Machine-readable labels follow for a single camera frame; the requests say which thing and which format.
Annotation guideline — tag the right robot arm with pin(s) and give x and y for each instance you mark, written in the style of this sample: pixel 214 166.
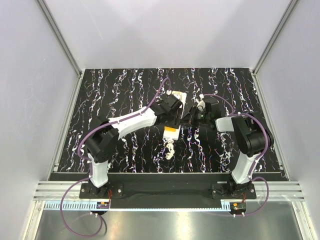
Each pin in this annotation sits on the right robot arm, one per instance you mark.
pixel 252 139

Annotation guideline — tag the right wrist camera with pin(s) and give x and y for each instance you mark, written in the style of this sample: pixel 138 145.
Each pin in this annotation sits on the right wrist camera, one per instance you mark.
pixel 200 103

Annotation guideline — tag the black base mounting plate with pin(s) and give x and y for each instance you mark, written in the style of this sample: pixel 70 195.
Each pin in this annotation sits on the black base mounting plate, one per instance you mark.
pixel 168 190

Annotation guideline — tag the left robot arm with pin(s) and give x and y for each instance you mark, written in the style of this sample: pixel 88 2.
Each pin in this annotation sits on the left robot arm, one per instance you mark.
pixel 102 141

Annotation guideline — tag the yellow cube plug adapter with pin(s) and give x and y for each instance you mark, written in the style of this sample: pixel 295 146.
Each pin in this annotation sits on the yellow cube plug adapter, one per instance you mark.
pixel 170 129

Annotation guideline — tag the white power strip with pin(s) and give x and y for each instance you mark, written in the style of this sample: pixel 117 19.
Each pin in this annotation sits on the white power strip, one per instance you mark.
pixel 175 122

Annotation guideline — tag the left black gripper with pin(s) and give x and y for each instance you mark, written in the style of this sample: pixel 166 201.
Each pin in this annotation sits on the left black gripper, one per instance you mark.
pixel 175 123

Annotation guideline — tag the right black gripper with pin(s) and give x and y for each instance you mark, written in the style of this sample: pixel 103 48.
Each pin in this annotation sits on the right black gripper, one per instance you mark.
pixel 191 121

